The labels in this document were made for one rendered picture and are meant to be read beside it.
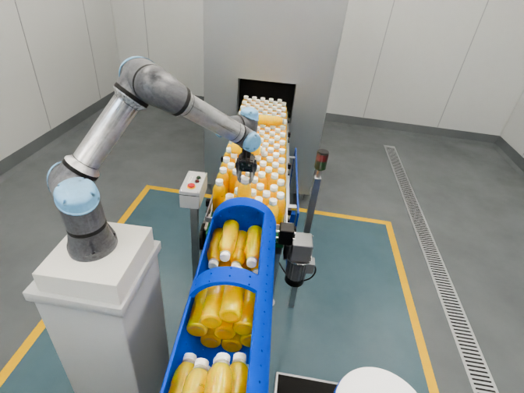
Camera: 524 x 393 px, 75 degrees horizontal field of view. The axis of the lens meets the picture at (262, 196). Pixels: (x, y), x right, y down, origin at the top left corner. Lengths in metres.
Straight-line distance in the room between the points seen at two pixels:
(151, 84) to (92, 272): 0.59
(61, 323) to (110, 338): 0.17
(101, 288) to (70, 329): 0.28
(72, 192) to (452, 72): 5.38
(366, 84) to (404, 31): 0.82
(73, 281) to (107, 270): 0.10
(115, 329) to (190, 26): 4.91
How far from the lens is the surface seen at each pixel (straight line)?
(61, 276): 1.21
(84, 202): 1.11
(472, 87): 6.04
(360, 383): 1.22
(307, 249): 1.83
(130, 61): 1.21
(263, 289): 1.15
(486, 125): 6.35
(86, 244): 1.19
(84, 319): 1.32
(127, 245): 1.24
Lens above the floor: 2.06
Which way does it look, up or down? 34 degrees down
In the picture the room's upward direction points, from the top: 6 degrees clockwise
